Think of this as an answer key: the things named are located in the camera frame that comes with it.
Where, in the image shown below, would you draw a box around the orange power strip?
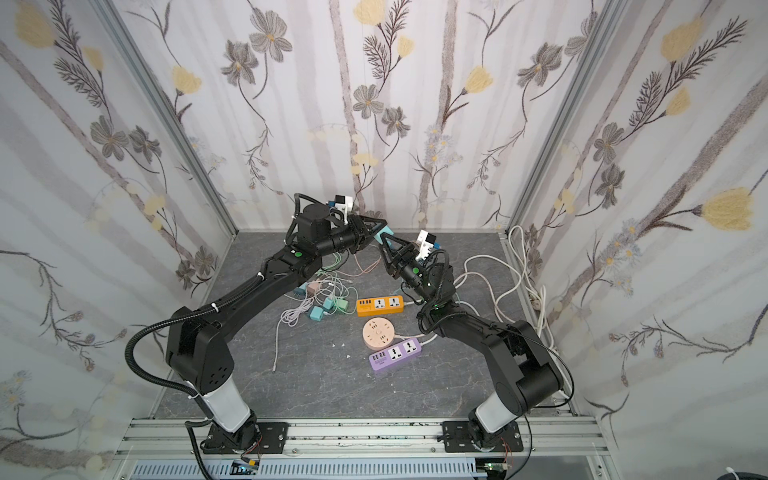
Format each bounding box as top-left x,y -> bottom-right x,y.
356,295 -> 405,317

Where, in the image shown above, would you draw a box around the white power cords bundle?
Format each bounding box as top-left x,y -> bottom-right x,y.
398,224 -> 577,409

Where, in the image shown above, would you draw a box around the teal charger plug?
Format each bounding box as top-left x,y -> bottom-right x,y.
374,226 -> 394,244

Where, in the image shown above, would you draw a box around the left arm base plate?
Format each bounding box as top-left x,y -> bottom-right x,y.
201,421 -> 290,455

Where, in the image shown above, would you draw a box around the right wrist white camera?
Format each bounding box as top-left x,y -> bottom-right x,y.
416,230 -> 439,261

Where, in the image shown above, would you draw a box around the purple power strip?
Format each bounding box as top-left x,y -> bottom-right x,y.
369,338 -> 422,372

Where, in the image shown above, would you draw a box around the tangled pastel charger cables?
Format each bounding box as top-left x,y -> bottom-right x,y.
272,245 -> 385,372

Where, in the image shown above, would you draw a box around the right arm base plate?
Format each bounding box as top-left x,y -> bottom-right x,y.
437,420 -> 524,453

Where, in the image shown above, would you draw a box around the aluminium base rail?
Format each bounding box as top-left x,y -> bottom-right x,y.
113,417 -> 619,480

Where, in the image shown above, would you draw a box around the round pink power socket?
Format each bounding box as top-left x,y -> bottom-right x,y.
362,317 -> 395,351

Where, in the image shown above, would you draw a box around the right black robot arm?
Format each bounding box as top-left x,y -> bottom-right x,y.
378,233 -> 565,449

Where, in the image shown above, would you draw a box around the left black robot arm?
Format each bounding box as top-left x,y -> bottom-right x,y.
124,193 -> 387,454

